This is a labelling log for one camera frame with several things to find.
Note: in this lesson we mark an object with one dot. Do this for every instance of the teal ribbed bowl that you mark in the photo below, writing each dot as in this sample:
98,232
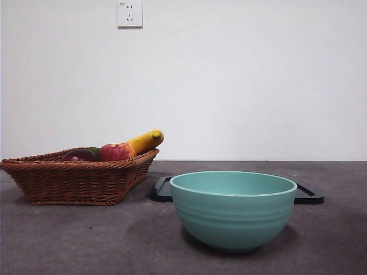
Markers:
232,220

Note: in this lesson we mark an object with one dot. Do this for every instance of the dark red plum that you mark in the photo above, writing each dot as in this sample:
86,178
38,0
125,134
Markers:
78,155

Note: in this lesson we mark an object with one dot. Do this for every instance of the yellow banana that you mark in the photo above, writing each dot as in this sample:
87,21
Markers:
146,141

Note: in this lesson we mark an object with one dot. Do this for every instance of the dark green rectangular tray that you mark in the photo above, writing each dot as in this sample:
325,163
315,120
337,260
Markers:
162,192

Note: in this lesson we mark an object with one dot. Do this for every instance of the red and yellow apple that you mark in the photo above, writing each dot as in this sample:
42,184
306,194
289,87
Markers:
114,152

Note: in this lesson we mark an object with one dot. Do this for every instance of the green avocado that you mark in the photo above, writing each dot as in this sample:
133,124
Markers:
96,151

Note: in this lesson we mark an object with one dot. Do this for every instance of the brown wicker basket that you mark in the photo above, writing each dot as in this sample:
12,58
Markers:
74,183

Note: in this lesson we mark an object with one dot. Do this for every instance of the white wall socket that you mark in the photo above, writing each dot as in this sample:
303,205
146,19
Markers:
130,14

